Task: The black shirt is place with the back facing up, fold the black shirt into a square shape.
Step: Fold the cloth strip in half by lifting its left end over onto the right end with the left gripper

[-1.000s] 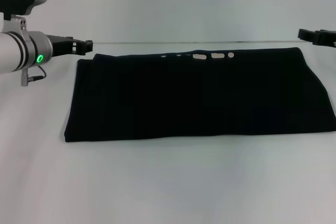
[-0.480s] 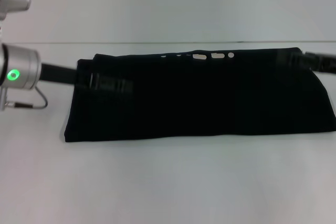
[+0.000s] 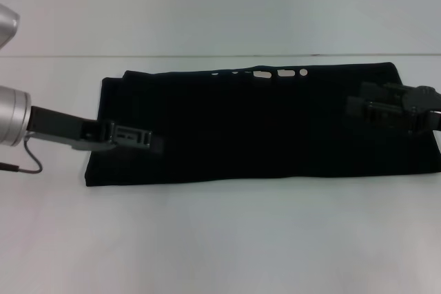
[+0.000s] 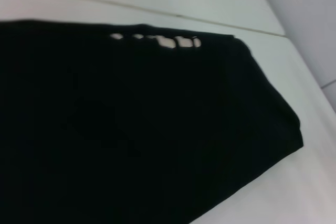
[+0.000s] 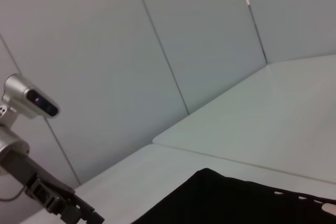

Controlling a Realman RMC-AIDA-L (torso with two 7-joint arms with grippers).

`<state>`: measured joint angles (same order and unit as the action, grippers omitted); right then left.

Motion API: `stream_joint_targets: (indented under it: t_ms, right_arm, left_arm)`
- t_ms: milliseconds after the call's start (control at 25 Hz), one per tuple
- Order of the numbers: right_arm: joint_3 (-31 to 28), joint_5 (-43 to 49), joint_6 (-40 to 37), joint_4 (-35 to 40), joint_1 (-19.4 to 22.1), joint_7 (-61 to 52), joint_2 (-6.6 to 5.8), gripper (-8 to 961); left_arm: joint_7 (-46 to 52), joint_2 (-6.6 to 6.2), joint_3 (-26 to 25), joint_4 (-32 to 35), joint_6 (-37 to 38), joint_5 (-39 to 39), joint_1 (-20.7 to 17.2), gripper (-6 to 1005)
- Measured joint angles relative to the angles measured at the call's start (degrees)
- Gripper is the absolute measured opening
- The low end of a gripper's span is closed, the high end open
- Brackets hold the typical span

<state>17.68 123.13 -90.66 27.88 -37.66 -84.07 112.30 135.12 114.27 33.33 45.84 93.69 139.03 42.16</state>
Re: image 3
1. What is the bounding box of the black t-shirt with white print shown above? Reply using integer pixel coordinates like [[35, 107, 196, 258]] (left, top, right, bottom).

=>
[[84, 62, 441, 188]]

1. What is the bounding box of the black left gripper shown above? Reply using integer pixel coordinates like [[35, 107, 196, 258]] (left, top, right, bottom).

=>
[[28, 105, 165, 154]]

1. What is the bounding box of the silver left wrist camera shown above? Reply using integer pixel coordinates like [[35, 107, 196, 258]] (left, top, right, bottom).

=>
[[0, 3, 21, 50]]

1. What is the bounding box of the left gripper cable with plug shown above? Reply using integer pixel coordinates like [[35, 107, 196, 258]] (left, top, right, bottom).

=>
[[0, 135, 44, 174]]

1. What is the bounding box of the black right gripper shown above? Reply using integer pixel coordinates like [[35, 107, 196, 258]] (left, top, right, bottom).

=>
[[345, 81, 441, 136]]

